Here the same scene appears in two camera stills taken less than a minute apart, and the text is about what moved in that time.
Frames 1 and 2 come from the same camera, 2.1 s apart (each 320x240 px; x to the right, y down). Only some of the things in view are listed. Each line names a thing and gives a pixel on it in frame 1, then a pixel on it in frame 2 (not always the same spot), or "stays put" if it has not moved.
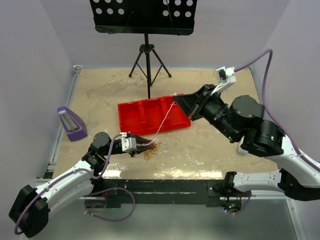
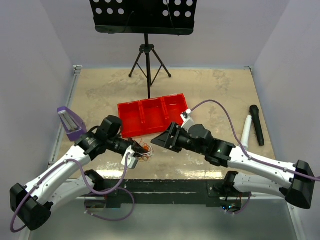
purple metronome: [75, 127] stays put
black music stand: [159, 17] stays put
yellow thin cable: [148, 154] → [144, 159]
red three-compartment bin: [151, 115] stays put
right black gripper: [194, 104] → [165, 140]
